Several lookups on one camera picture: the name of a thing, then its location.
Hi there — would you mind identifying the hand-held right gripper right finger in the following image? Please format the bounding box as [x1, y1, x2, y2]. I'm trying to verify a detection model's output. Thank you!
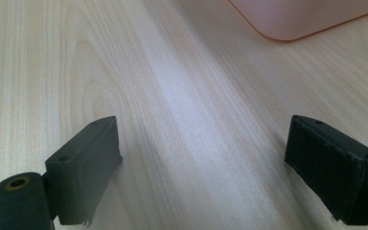
[284, 114, 368, 226]

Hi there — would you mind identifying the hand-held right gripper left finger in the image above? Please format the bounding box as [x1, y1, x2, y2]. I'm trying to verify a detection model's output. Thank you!
[44, 115, 124, 227]

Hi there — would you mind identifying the pink plastic tray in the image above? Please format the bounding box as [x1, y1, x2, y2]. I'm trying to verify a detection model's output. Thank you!
[228, 0, 368, 42]

